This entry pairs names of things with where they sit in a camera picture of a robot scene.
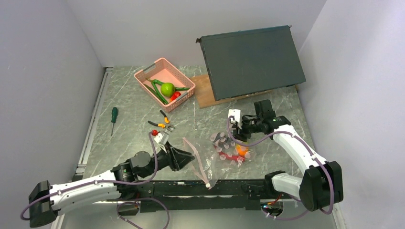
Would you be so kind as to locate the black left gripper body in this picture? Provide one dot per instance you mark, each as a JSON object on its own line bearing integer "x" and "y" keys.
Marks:
{"x": 164, "y": 159}

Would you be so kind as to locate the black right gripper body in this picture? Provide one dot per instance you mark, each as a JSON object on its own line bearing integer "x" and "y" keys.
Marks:
{"x": 249, "y": 126}

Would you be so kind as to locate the clear zip top bag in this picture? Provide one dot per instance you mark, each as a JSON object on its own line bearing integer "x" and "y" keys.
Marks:
{"x": 207, "y": 165}

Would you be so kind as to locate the fake red tomato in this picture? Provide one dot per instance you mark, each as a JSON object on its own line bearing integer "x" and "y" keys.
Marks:
{"x": 175, "y": 95}

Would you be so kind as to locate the fake green cucumber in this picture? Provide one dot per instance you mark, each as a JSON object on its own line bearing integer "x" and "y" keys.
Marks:
{"x": 155, "y": 94}

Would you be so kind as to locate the fake green lime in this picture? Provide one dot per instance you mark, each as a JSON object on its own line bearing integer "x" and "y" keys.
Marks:
{"x": 167, "y": 90}

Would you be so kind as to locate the fake green bean pod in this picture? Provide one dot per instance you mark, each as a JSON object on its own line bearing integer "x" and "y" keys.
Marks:
{"x": 175, "y": 88}

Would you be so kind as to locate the pink plastic basket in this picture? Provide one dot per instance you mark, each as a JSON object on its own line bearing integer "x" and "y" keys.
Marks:
{"x": 165, "y": 71}

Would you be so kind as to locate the fake black grape bunch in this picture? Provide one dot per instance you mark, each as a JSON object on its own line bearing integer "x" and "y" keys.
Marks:
{"x": 222, "y": 140}

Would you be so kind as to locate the fake green chili pepper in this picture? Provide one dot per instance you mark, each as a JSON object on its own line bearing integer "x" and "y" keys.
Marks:
{"x": 159, "y": 95}

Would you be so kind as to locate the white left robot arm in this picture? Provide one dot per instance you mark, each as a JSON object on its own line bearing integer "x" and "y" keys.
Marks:
{"x": 47, "y": 201}

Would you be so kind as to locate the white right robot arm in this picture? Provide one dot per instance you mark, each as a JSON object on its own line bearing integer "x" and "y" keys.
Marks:
{"x": 321, "y": 185}

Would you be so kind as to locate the fake orange green mango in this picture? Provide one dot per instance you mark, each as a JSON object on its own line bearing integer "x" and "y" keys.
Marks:
{"x": 243, "y": 151}

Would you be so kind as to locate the fake red chili pepper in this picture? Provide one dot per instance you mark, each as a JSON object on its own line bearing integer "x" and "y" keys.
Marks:
{"x": 230, "y": 155}

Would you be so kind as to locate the brown wooden board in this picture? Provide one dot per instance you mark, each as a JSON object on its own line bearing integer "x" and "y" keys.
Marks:
{"x": 205, "y": 98}

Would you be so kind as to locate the dark grey metal chassis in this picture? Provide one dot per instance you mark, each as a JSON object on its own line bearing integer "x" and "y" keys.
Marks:
{"x": 252, "y": 61}

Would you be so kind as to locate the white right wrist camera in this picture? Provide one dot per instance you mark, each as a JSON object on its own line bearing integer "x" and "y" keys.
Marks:
{"x": 236, "y": 118}

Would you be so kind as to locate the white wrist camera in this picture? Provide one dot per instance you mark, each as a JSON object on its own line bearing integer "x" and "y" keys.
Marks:
{"x": 160, "y": 137}
{"x": 236, "y": 118}

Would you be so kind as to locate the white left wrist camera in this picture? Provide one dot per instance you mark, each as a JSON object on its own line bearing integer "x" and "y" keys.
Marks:
{"x": 160, "y": 137}

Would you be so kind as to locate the orange handled pliers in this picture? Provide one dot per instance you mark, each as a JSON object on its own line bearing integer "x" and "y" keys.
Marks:
{"x": 165, "y": 125}

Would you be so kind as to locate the green handled screwdriver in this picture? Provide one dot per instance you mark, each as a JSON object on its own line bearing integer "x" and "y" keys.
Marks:
{"x": 114, "y": 114}

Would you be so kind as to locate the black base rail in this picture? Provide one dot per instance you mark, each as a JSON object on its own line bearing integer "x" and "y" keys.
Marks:
{"x": 248, "y": 194}

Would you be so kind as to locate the aluminium side rail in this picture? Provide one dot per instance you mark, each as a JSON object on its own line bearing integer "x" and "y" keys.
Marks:
{"x": 83, "y": 159}

